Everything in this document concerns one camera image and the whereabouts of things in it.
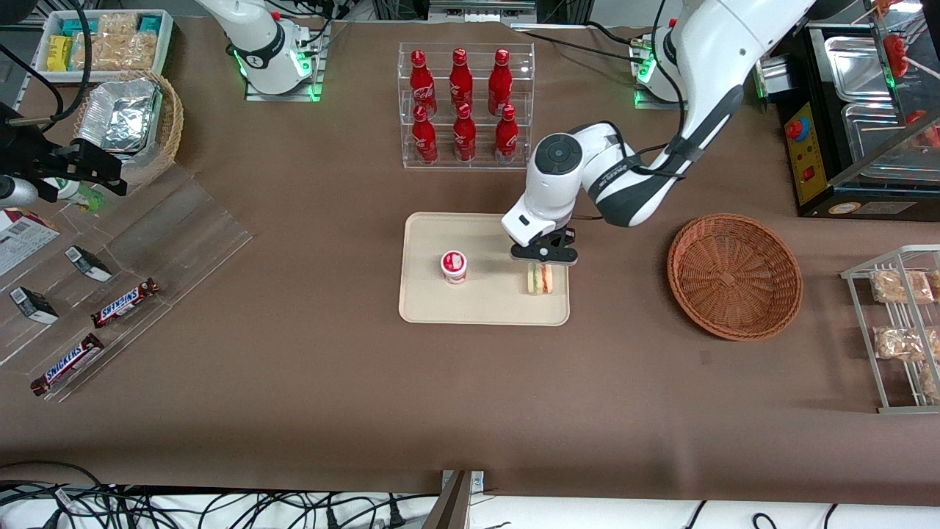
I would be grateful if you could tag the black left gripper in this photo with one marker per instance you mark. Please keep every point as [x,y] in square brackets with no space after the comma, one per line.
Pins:
[564,237]

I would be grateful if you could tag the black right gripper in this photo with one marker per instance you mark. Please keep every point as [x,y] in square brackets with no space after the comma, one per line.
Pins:
[28,158]

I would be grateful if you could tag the triangle sandwich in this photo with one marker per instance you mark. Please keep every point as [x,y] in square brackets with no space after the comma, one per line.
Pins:
[540,281]

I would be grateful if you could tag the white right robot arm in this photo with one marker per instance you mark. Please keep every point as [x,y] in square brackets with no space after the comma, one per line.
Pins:
[257,37]

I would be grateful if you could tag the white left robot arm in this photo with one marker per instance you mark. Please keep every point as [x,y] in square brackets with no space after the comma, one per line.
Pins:
[720,44]

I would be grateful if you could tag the beige plastic tray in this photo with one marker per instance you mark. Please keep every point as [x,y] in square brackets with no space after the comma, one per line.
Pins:
[477,305]

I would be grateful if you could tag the deep tan wicker basket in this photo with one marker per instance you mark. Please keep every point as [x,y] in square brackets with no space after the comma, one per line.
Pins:
[170,125]

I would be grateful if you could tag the round brown wicker basket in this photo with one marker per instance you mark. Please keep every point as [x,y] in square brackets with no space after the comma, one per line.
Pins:
[734,279]

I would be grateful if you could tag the green white plastic bottle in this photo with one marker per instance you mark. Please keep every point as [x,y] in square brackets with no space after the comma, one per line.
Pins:
[81,197]

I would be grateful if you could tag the silver foil container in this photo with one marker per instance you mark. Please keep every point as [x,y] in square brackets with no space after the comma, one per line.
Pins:
[117,117]

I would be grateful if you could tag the red white yogurt cup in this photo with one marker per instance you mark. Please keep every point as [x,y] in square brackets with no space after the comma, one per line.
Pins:
[454,266]

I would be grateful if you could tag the small black barcode box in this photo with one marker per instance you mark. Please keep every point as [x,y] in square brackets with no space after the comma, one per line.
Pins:
[88,263]
[33,305]

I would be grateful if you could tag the white orange barcode carton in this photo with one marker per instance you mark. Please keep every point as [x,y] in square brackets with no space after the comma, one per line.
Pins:
[22,242]

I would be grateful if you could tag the clear acrylic stepped stand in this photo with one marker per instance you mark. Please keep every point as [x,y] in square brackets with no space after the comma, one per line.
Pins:
[183,242]

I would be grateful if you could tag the clear acrylic bottle rack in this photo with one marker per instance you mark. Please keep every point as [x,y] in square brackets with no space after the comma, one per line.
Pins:
[481,158]

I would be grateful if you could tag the clear cracker bag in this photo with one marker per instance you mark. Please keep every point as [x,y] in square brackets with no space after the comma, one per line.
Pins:
[117,23]
[121,53]

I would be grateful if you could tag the yellow snack packet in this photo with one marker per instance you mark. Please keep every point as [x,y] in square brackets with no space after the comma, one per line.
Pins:
[59,53]

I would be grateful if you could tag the red cola bottle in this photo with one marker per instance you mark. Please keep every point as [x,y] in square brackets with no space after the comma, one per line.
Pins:
[500,82]
[464,138]
[421,84]
[460,81]
[506,138]
[424,139]

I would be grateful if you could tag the brown Snickers bar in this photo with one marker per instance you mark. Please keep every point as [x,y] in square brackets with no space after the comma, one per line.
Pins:
[125,303]
[67,364]

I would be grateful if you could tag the teal snack packet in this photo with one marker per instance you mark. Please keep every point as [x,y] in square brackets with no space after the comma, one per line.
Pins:
[150,24]
[77,27]

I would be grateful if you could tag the white plastic bin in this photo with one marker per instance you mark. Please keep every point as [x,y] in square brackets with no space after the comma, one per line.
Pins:
[167,37]

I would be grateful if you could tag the small metal clamp plate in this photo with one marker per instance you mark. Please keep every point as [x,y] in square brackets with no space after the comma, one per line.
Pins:
[477,479]

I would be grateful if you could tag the brown table cover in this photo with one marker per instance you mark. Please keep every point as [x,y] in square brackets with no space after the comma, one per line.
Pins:
[330,397]

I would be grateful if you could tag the black food warmer appliance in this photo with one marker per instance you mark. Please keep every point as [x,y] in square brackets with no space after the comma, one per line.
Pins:
[815,198]

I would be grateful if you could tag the silver metal box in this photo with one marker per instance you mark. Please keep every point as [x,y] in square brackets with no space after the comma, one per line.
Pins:
[771,77]

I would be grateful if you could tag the stainless steel warmer pan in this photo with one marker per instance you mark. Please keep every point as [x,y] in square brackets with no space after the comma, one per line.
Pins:
[874,132]
[855,70]

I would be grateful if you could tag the clear bag of pastry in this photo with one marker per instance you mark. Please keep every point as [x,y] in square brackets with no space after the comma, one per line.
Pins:
[899,286]
[931,382]
[899,343]

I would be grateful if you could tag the red sausage on skewer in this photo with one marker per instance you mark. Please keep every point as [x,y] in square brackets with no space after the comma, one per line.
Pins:
[927,132]
[896,53]

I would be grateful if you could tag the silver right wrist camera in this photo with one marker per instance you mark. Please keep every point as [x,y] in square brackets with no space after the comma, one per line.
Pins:
[15,191]

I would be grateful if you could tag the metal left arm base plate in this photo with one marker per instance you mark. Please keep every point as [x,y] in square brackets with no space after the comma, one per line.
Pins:
[646,99]

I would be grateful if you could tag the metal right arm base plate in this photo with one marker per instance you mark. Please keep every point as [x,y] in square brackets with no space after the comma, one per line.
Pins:
[312,88]

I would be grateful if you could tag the aluminium frame profile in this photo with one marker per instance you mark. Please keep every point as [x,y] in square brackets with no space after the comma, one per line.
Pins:
[481,9]

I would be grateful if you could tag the dark camera stand pole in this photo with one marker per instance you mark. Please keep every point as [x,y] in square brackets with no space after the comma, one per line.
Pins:
[449,507]

